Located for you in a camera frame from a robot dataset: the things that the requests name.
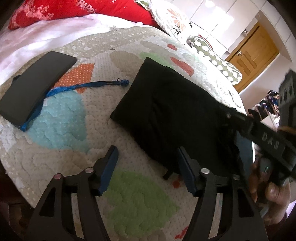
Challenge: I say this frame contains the black pants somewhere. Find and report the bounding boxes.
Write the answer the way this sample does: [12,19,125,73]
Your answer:
[110,58,243,176]

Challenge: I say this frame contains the person's right hand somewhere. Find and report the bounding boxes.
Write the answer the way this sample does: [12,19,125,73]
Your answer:
[248,156,295,226]

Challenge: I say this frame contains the white shelf unit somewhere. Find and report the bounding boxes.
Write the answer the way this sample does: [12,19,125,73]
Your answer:
[247,90,280,131]

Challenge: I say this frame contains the green white bolster pillow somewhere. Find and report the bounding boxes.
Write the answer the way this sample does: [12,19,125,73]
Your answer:
[187,35,242,85]

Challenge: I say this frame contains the patterned quilt bedspread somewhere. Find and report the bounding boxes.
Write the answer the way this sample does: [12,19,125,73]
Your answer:
[1,27,245,240]

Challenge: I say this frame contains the wooden door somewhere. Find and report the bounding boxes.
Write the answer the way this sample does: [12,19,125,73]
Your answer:
[226,23,280,93]

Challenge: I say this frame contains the black smartphone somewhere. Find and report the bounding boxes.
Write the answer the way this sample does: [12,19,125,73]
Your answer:
[1,51,77,126]

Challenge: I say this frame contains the white wardrobe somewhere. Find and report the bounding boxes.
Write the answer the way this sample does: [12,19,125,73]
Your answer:
[183,0,295,62]

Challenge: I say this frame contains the floral white pillow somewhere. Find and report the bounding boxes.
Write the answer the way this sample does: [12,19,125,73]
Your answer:
[136,1,200,44]

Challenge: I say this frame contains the pink bed sheet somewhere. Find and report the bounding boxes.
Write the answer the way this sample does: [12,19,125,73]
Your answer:
[1,14,144,84]

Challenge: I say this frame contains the red happy pillow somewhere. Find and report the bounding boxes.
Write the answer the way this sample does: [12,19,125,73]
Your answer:
[8,0,159,30]

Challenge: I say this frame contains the blue lanyard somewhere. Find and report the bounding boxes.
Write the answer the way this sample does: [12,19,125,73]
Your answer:
[19,78,130,133]

